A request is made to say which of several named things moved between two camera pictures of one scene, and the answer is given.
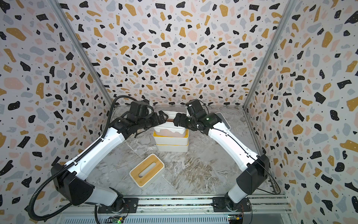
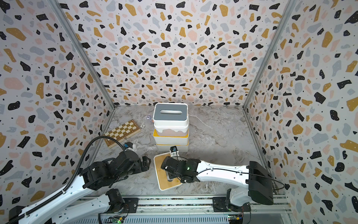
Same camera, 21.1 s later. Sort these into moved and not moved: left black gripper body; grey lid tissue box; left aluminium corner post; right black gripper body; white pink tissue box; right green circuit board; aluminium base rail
Moved: left black gripper body; right black gripper body; grey lid tissue box
Not moved: aluminium base rail; left aluminium corner post; right green circuit board; white pink tissue box
